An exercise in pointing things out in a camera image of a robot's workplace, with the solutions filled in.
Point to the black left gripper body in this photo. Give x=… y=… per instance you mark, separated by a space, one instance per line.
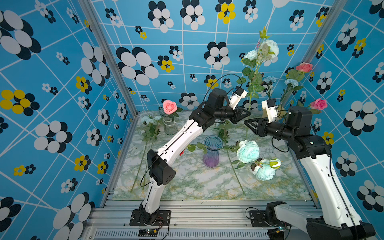
x=232 y=114

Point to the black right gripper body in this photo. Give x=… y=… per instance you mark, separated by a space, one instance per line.
x=273 y=130

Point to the purple blue glass vase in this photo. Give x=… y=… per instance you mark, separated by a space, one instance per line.
x=212 y=158

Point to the pink rose stem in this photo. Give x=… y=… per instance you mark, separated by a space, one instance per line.
x=170 y=108

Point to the clear ribbed glass vase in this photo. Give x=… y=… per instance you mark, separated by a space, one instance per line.
x=169 y=124

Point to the white blue flower bunch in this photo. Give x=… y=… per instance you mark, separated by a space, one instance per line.
x=266 y=50

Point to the white blue flower stem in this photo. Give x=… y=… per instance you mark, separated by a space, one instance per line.
x=223 y=128

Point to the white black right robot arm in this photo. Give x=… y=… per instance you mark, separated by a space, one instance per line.
x=339 y=220

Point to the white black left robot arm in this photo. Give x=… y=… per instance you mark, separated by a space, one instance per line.
x=218 y=107

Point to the yellow fluted glass vase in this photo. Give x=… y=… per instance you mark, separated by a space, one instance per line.
x=280 y=114

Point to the red rose stem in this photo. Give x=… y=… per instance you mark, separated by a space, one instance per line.
x=192 y=147

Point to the pink and blue flower bunch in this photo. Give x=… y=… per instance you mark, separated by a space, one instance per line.
x=292 y=82

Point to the small green circuit board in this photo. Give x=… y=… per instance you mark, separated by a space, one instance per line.
x=148 y=233

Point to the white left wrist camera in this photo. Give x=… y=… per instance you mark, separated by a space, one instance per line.
x=238 y=94

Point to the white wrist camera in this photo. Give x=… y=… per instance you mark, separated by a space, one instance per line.
x=271 y=109
x=238 y=94

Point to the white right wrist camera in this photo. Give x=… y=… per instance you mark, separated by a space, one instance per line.
x=271 y=109

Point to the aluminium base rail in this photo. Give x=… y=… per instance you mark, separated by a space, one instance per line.
x=190 y=220

